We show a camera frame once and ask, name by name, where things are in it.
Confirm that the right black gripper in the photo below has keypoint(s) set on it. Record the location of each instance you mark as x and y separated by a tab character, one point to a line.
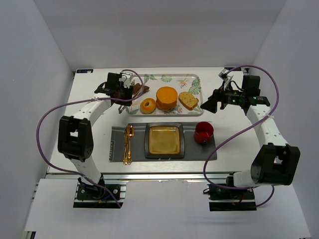
221	98

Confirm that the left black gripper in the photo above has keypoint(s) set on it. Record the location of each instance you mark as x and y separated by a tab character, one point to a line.
125	94

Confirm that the brown chocolate croissant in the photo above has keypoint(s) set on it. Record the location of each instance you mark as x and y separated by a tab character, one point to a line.
137	87

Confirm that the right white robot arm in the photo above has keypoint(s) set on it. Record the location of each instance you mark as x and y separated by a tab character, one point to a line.
276	161

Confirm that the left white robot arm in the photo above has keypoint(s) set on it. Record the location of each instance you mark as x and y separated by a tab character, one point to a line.
75	138

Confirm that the sliced loaf bread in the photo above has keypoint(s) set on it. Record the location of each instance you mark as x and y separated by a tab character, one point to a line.
188	100

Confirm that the floral serving tray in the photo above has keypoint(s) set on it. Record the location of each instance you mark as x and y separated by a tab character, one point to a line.
180	82

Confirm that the red mug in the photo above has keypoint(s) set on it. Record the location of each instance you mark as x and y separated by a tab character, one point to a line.
203	132

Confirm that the gold spoon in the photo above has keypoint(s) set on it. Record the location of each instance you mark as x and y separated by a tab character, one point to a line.
130	136

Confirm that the round orange sponge cake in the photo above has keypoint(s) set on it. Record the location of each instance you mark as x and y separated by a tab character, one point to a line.
166	98

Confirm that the blue label sticker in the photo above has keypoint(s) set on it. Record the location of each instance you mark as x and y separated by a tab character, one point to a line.
84	71

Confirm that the square brown ceramic plate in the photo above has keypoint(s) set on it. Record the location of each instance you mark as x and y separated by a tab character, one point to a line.
164	140

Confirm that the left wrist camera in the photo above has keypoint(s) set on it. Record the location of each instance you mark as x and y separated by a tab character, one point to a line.
125	79

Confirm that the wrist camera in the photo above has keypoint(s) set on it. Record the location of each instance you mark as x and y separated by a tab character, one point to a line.
226	79
125	79

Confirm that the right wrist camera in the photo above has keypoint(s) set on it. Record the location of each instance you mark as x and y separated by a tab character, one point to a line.
226	79

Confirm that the glazed ring donut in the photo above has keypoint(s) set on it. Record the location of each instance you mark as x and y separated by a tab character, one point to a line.
147	106

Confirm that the aluminium frame rail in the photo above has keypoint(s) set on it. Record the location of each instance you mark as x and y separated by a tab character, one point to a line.
121	178

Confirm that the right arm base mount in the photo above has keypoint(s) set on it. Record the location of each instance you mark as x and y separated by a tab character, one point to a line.
229	200

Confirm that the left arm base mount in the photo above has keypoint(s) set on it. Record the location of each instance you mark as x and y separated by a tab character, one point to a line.
90	196

